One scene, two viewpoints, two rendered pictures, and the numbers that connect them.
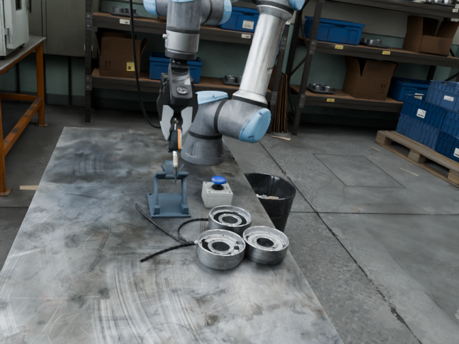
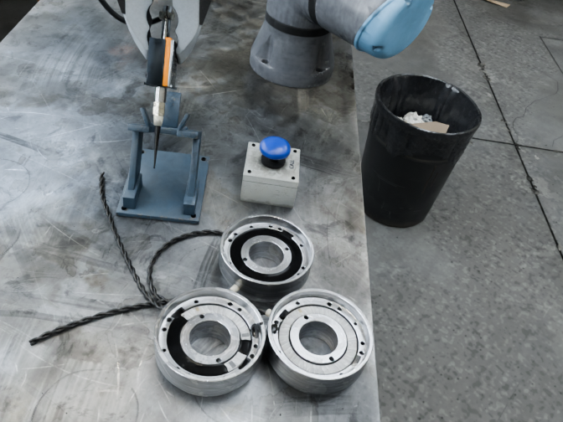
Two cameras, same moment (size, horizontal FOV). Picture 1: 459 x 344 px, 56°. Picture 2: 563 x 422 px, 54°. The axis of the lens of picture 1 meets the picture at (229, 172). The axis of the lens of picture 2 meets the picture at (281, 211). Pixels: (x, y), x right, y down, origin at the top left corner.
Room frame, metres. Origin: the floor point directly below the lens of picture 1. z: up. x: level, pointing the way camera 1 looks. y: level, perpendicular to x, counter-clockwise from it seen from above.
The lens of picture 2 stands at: (0.53, -0.10, 1.29)
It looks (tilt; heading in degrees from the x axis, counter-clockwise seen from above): 43 degrees down; 11
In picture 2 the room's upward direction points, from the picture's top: 11 degrees clockwise
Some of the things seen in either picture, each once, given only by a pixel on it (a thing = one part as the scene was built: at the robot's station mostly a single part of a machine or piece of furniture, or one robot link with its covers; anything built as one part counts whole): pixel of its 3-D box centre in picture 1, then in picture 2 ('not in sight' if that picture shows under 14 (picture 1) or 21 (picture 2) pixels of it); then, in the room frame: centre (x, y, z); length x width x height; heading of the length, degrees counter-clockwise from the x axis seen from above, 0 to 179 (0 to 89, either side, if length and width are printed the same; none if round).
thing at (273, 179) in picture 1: (258, 220); (408, 155); (2.11, -0.19, 0.21); 0.34 x 0.34 x 0.43
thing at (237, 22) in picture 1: (243, 19); not in sight; (4.64, 0.08, 1.11); 0.52 x 0.38 x 0.22; 105
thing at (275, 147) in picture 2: (218, 185); (273, 158); (1.07, 0.03, 0.85); 0.04 x 0.04 x 0.05
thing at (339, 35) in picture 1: (331, 30); not in sight; (4.90, -0.87, 1.11); 0.52 x 0.38 x 0.22; 105
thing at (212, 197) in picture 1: (216, 193); (271, 171); (1.08, 0.03, 0.82); 0.08 x 0.07 x 0.05; 15
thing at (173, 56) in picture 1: (177, 76); not in sight; (1.03, 0.15, 1.14); 0.09 x 0.08 x 0.12; 18
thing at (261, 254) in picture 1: (264, 245); (317, 342); (0.85, -0.10, 0.82); 0.10 x 0.10 x 0.04
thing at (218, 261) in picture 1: (220, 249); (209, 342); (0.81, 0.00, 0.82); 0.10 x 0.10 x 0.04
